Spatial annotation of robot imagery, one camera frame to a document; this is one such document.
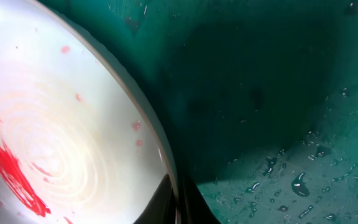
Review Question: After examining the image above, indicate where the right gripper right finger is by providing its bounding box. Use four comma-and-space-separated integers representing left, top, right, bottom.
179, 177, 220, 224

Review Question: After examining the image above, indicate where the light blue plate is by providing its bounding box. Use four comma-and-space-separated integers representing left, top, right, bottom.
0, 1, 178, 223

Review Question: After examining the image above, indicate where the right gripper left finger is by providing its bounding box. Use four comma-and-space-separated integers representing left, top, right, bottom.
134, 174, 176, 224

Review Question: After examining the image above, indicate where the teal plastic tray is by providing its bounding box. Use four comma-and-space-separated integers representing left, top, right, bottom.
39, 0, 358, 224

